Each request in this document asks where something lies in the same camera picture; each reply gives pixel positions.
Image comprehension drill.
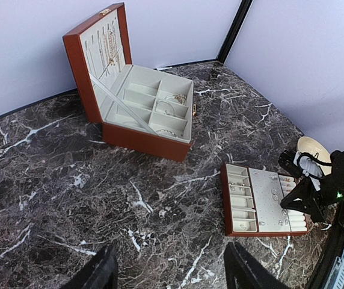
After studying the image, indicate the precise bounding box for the beige round plate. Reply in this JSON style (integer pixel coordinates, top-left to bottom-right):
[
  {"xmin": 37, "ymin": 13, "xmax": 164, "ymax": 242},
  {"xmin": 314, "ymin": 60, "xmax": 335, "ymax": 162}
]
[{"xmin": 296, "ymin": 136, "xmax": 332, "ymax": 176}]

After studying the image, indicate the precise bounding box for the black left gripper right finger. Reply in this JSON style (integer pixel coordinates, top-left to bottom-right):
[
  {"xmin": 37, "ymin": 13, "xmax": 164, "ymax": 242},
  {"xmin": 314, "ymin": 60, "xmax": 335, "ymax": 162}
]
[{"xmin": 224, "ymin": 242, "xmax": 289, "ymax": 289}]

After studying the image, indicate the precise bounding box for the right black frame post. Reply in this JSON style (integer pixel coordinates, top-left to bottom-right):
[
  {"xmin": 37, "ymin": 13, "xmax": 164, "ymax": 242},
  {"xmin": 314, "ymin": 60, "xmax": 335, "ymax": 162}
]
[{"xmin": 216, "ymin": 0, "xmax": 253, "ymax": 64}]

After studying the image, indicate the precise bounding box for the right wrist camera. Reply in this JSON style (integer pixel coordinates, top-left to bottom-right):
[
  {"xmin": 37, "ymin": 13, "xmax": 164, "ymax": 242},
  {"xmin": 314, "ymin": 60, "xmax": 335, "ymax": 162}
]
[{"xmin": 278, "ymin": 150, "xmax": 325, "ymax": 191}]

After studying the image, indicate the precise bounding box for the white slotted cable duct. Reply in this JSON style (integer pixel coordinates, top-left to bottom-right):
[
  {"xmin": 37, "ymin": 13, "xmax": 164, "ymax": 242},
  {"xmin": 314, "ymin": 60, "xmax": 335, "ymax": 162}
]
[{"xmin": 332, "ymin": 250, "xmax": 344, "ymax": 289}]

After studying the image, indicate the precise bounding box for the silver bangle bracelet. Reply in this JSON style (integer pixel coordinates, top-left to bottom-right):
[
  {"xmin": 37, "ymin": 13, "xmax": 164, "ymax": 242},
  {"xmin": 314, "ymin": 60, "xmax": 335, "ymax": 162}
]
[{"xmin": 156, "ymin": 99, "xmax": 176, "ymax": 117}]

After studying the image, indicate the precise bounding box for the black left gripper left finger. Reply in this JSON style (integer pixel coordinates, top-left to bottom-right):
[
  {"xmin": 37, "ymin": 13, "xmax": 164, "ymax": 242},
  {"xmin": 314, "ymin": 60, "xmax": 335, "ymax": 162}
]
[{"xmin": 60, "ymin": 246, "xmax": 118, "ymax": 289}]

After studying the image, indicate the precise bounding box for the red wooden jewelry box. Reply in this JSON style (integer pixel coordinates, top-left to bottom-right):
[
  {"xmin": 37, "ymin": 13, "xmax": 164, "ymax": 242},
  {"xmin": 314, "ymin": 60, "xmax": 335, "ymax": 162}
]
[{"xmin": 63, "ymin": 3, "xmax": 195, "ymax": 161}]

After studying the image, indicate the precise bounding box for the red jewelry tray insert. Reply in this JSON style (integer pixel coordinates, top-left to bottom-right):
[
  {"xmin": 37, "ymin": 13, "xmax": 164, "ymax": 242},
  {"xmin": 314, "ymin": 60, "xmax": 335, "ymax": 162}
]
[{"xmin": 221, "ymin": 163, "xmax": 309, "ymax": 237}]

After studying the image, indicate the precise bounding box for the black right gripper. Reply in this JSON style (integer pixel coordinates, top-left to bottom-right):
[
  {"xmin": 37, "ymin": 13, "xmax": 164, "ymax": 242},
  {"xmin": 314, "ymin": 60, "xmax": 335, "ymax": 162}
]
[{"xmin": 280, "ymin": 178, "xmax": 327, "ymax": 223}]

